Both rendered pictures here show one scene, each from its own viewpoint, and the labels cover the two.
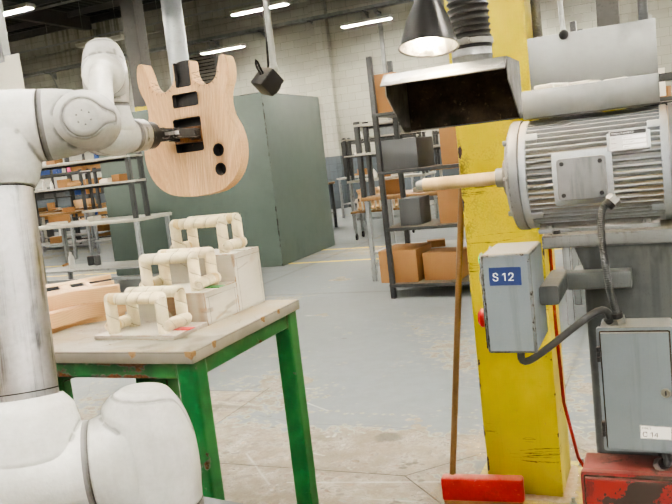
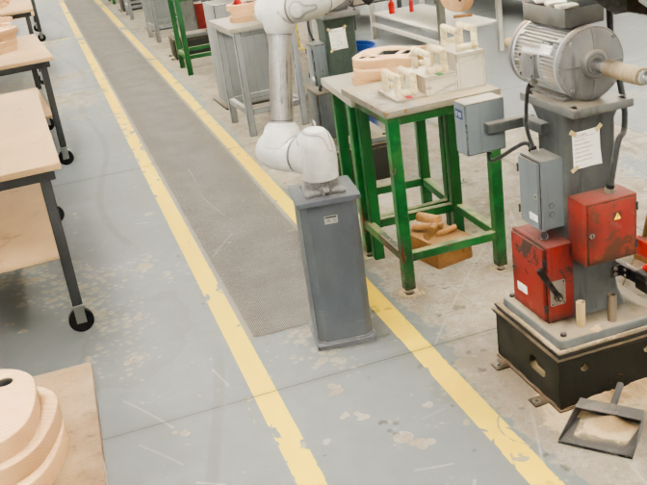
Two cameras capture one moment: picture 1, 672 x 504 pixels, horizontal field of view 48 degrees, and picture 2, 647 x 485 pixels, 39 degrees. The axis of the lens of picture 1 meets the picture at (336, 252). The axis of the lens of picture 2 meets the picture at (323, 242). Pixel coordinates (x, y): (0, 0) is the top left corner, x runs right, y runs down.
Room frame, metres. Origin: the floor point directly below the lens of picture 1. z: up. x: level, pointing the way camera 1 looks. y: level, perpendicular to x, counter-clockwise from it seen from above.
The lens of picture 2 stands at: (-1.04, -2.51, 1.98)
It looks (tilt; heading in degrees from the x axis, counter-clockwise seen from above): 22 degrees down; 51
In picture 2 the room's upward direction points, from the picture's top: 8 degrees counter-clockwise
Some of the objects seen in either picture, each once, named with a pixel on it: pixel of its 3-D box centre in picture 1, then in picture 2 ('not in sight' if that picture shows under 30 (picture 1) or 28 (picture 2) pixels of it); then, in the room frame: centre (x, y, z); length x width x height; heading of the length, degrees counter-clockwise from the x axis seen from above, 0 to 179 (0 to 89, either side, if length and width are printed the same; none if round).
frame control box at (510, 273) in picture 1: (551, 305); (495, 134); (1.51, -0.43, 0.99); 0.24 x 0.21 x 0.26; 66
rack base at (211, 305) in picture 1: (183, 303); (430, 79); (2.13, 0.45, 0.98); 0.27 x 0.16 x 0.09; 65
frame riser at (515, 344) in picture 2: not in sight; (581, 339); (1.67, -0.66, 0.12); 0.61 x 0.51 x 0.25; 156
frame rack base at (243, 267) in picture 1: (211, 279); (459, 65); (2.27, 0.39, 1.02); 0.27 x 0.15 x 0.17; 65
